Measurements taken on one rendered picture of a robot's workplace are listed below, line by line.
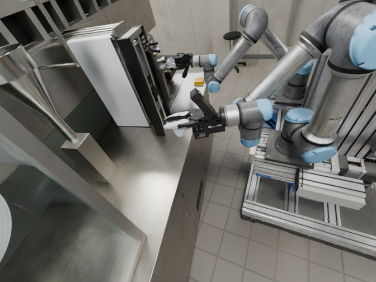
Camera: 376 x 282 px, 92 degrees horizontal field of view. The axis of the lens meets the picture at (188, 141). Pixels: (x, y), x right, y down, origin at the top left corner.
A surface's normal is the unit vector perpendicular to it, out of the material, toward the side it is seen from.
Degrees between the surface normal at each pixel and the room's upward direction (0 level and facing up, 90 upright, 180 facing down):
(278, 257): 0
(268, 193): 0
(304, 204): 0
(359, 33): 62
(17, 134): 90
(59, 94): 90
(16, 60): 90
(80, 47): 90
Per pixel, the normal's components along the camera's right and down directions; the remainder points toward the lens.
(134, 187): -0.18, -0.67
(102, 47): -0.22, 0.74
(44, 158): 0.96, 0.04
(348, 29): -0.97, -0.14
